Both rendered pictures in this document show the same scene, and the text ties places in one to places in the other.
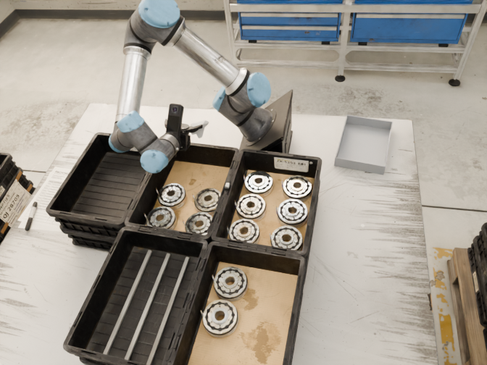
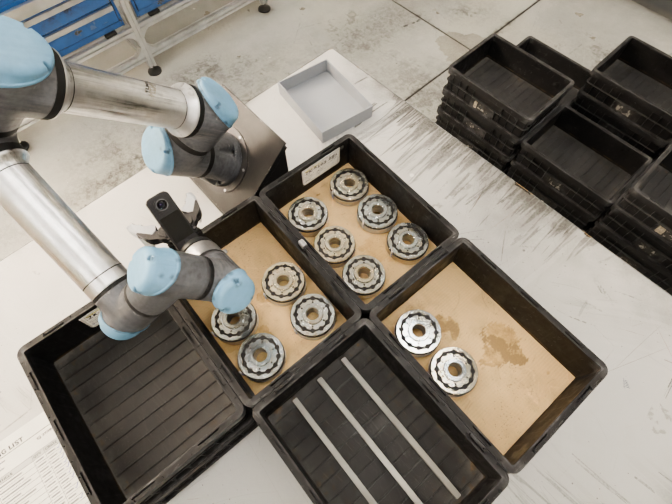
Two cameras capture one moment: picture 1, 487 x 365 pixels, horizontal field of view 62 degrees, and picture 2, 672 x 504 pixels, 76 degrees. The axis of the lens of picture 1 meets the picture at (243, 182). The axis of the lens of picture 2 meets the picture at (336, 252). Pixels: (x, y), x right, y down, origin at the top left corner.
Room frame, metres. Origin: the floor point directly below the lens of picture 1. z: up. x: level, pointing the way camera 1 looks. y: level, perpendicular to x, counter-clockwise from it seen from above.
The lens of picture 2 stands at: (0.59, 0.41, 1.80)
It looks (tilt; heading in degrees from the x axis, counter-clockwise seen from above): 64 degrees down; 300
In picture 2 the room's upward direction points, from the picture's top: straight up
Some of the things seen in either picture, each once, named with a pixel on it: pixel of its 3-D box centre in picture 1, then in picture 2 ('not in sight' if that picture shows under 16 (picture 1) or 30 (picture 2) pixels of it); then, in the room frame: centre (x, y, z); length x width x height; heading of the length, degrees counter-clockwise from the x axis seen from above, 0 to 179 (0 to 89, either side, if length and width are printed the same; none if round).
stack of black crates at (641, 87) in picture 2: not in sight; (623, 118); (0.18, -1.40, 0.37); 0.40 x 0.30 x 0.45; 163
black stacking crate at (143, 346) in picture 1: (146, 299); (374, 445); (0.54, 0.34, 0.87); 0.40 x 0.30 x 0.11; 160
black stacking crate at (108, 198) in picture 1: (113, 184); (140, 385); (1.02, 0.48, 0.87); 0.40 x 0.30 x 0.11; 160
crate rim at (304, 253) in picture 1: (269, 198); (356, 215); (0.81, -0.08, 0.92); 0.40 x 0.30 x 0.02; 160
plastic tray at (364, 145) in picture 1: (364, 143); (324, 99); (1.18, -0.53, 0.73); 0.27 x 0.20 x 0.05; 155
